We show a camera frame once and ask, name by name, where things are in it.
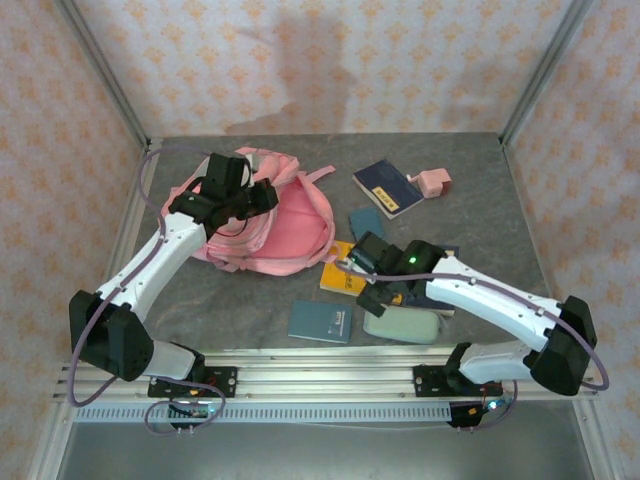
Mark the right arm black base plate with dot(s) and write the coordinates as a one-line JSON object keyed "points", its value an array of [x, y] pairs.
{"points": [[425, 380]]}

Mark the aluminium corner post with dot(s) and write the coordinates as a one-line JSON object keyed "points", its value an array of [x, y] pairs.
{"points": [[108, 80], [542, 75]]}

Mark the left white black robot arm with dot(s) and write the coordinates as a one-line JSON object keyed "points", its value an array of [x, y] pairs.
{"points": [[155, 265]]}

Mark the small navy book yellow label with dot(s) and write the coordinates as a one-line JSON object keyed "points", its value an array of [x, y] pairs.
{"points": [[385, 185]]}

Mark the grey metal lower panel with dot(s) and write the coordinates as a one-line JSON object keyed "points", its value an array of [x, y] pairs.
{"points": [[325, 450]]}

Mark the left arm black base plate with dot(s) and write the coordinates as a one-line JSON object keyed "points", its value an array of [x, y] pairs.
{"points": [[227, 382]]}

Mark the pink backpack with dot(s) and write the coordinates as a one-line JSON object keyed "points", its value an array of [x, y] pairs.
{"points": [[295, 225]]}

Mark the pink pencil sharpener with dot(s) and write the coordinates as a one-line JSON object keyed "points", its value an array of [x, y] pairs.
{"points": [[432, 182]]}

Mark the aluminium rail frame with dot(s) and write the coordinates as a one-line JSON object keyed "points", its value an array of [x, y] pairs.
{"points": [[325, 380]]}

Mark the aluminium frame leg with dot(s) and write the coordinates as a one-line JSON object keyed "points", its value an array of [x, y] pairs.
{"points": [[600, 445], [50, 445]]}

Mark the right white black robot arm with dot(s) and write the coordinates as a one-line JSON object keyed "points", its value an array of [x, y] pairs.
{"points": [[490, 305]]}

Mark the blue notebook white print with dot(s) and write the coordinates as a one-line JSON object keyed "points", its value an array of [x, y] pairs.
{"points": [[315, 320]]}

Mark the aluminium side rail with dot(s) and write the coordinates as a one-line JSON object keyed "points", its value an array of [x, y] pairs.
{"points": [[132, 225]]}

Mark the pale green pencil case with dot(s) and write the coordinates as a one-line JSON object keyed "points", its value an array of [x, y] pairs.
{"points": [[405, 327]]}

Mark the small plain teal notebook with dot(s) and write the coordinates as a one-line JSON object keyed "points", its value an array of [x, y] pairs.
{"points": [[365, 220]]}

